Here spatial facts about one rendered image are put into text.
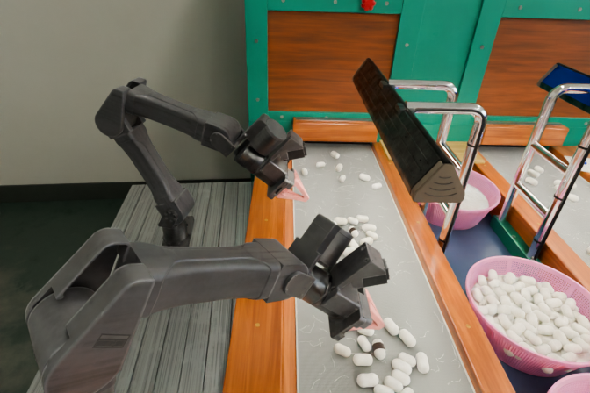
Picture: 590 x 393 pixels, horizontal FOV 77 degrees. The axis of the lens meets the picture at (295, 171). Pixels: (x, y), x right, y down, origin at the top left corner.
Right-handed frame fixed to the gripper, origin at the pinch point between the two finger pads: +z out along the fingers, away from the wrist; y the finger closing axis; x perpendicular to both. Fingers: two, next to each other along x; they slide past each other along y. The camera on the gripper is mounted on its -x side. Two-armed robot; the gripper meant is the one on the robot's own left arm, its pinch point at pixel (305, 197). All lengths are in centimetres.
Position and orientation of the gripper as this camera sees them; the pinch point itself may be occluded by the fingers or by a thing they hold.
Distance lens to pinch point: 89.8
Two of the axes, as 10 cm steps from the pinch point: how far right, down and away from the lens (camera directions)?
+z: 7.4, 5.7, 3.6
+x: -6.7, 6.4, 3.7
